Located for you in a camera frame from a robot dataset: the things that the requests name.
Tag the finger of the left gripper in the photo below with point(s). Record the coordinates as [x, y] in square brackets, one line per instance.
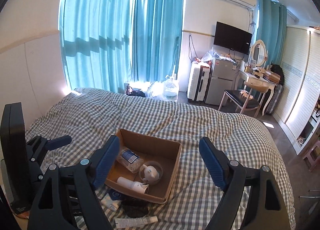
[58, 142]

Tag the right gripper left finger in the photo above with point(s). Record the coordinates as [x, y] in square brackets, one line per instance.
[68, 192]

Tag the blue white tissue pack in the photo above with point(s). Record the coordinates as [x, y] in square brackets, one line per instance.
[112, 200]

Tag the white cream tube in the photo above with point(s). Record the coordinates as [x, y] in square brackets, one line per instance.
[134, 222]

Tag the black glossy pouch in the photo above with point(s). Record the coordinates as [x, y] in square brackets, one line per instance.
[135, 208]

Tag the clear plastic jar blue label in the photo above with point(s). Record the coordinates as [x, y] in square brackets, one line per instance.
[130, 160]

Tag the white hair dryer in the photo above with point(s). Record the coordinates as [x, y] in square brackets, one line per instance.
[133, 185]

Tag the brown cardboard box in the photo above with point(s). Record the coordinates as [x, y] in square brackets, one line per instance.
[162, 154]

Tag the pink plastic stool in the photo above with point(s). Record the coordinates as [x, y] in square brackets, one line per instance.
[311, 158]

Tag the checkered grey white duvet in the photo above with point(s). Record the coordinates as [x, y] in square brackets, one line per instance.
[91, 116]

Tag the white sliding wardrobe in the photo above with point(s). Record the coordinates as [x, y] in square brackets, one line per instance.
[295, 112]

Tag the black cushioned chair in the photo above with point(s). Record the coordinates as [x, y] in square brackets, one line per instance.
[244, 99]

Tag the white dressing table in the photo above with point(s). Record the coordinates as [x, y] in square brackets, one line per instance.
[251, 80]

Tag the clear water jug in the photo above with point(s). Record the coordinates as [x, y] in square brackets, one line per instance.
[171, 88]

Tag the teal curtain left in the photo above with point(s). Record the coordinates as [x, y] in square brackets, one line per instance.
[108, 43]

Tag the teal curtain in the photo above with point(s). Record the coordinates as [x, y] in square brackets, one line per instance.
[108, 43]
[272, 27]

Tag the silver mini fridge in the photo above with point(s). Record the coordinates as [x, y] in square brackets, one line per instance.
[222, 75]

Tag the black backpack on table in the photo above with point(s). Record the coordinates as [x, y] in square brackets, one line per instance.
[278, 70]

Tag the white suitcase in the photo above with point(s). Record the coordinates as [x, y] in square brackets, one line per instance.
[198, 80]

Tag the white oval vanity mirror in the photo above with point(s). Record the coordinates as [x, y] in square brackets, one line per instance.
[258, 54]

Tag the teal curtain right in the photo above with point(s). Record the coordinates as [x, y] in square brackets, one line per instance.
[272, 27]

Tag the black wall television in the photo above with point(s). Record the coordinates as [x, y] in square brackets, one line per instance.
[232, 38]

